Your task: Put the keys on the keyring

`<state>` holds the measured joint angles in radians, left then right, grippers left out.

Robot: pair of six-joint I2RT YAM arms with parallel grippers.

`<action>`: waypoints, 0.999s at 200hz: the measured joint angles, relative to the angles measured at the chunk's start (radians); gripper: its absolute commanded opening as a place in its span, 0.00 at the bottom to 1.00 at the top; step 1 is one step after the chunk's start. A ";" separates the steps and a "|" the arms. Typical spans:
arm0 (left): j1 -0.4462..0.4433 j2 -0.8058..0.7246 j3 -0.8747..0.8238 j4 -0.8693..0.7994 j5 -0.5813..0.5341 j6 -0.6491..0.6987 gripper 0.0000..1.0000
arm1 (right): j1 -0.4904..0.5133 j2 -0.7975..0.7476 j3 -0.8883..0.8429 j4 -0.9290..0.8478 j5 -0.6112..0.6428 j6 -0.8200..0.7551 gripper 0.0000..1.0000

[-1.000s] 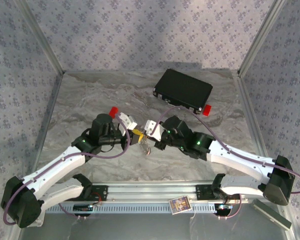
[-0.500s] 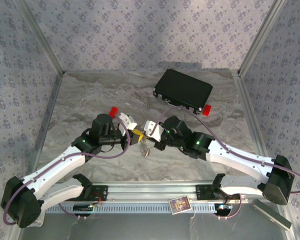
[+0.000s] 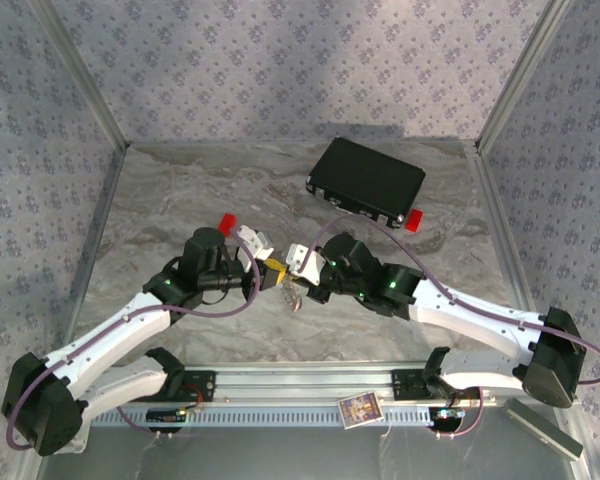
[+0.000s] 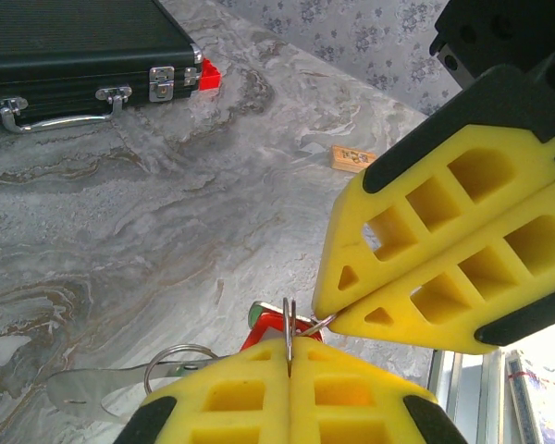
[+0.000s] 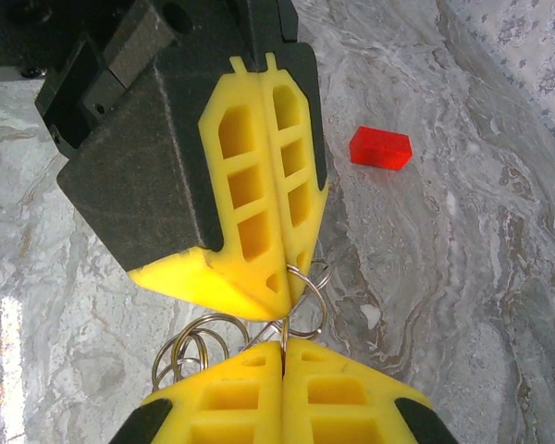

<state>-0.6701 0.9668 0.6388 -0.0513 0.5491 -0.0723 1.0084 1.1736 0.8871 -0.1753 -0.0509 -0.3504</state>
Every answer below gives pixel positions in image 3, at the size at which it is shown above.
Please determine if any aluminium frame post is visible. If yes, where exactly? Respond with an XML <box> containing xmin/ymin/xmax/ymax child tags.
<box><xmin>474</xmin><ymin>0</ymin><xmax>574</xmax><ymax>154</ymax></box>

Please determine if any black case with metal latches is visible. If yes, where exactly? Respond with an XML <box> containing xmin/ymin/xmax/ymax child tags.
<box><xmin>305</xmin><ymin>137</ymin><xmax>427</xmax><ymax>230</ymax></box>

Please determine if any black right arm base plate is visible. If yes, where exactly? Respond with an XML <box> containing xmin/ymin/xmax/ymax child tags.
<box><xmin>390</xmin><ymin>368</ymin><xmax>431</xmax><ymax>401</ymax></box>

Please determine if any grey metal bar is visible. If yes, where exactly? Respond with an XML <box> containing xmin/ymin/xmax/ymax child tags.
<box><xmin>499</xmin><ymin>397</ymin><xmax>585</xmax><ymax>459</ymax></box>

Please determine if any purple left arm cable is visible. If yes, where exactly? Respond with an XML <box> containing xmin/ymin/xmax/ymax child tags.
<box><xmin>4</xmin><ymin>227</ymin><xmax>261</xmax><ymax>451</ymax></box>

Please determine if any small printed card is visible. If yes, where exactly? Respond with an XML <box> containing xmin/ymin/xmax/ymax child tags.
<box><xmin>336</xmin><ymin>391</ymin><xmax>384</xmax><ymax>430</ymax></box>

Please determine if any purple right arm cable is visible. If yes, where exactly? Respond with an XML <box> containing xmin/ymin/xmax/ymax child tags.
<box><xmin>304</xmin><ymin>215</ymin><xmax>600</xmax><ymax>386</ymax></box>

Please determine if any aluminium table edge rail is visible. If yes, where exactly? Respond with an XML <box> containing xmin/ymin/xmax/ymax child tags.
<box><xmin>62</xmin><ymin>143</ymin><xmax>130</xmax><ymax>361</ymax></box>
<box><xmin>462</xmin><ymin>142</ymin><xmax>541</xmax><ymax>321</ymax></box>

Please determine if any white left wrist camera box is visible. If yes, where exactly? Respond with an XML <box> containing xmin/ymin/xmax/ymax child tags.
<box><xmin>235</xmin><ymin>224</ymin><xmax>273</xmax><ymax>274</ymax></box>

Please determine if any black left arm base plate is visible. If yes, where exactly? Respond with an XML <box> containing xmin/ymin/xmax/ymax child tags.
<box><xmin>147</xmin><ymin>367</ymin><xmax>217</xmax><ymax>404</ymax></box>

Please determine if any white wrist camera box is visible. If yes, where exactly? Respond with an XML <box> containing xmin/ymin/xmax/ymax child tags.
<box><xmin>235</xmin><ymin>224</ymin><xmax>273</xmax><ymax>274</ymax></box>
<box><xmin>285</xmin><ymin>243</ymin><xmax>327</xmax><ymax>287</ymax></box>

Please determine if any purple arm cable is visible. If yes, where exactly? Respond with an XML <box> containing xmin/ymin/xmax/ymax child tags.
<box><xmin>4</xmin><ymin>227</ymin><xmax>261</xmax><ymax>451</ymax></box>
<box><xmin>304</xmin><ymin>215</ymin><xmax>600</xmax><ymax>386</ymax></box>

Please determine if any small black circuit board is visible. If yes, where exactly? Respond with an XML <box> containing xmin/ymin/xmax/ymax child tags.
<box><xmin>429</xmin><ymin>407</ymin><xmax>467</xmax><ymax>426</ymax></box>
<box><xmin>146</xmin><ymin>407</ymin><xmax>189</xmax><ymax>426</ymax></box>

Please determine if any grey slotted cable duct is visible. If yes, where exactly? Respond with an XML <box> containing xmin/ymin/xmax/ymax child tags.
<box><xmin>88</xmin><ymin>397</ymin><xmax>434</xmax><ymax>430</ymax></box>

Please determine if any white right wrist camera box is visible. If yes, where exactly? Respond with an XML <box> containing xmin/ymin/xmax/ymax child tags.
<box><xmin>285</xmin><ymin>243</ymin><xmax>327</xmax><ymax>287</ymax></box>

